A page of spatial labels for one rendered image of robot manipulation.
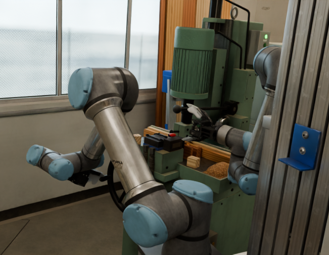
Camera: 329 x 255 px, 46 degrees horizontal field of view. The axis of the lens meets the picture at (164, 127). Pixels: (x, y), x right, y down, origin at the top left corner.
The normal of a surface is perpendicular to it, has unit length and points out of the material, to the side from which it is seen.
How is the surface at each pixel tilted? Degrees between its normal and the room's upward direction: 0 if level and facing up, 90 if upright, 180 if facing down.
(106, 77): 45
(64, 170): 91
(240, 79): 90
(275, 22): 90
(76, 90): 85
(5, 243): 0
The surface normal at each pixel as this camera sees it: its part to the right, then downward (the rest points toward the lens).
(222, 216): 0.73, 0.23
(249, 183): 0.06, 0.26
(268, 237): -0.89, 0.05
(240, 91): -0.68, 0.14
